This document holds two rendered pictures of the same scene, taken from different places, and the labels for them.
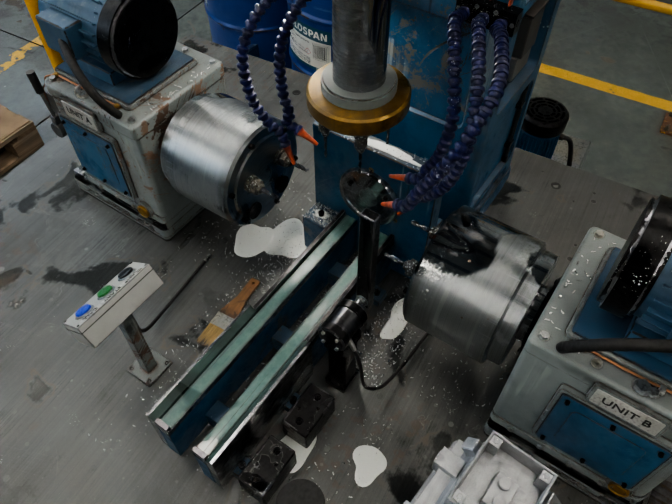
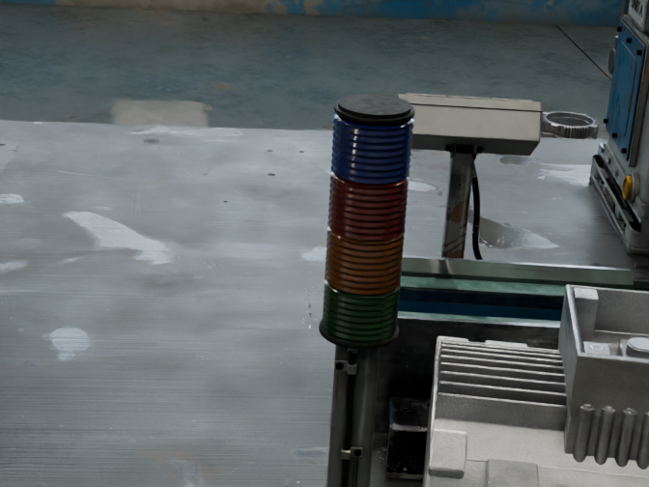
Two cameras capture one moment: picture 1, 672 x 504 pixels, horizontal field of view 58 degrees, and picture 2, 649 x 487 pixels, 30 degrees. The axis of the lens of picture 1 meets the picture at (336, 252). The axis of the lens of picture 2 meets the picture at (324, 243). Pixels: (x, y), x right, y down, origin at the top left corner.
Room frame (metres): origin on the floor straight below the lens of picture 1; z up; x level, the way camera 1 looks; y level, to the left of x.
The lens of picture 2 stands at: (-0.30, -0.66, 1.47)
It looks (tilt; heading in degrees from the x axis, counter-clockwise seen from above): 23 degrees down; 56
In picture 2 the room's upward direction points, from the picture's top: 3 degrees clockwise
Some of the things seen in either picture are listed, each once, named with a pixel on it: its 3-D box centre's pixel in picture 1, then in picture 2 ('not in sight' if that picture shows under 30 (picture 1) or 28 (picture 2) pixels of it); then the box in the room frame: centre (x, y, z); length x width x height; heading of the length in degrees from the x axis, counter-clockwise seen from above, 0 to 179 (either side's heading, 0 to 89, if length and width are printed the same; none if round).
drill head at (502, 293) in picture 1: (491, 291); not in sight; (0.63, -0.29, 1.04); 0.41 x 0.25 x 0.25; 55
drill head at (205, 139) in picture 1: (214, 150); not in sight; (1.02, 0.27, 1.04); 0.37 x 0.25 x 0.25; 55
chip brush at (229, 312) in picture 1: (231, 312); not in sight; (0.74, 0.24, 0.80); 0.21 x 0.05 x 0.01; 151
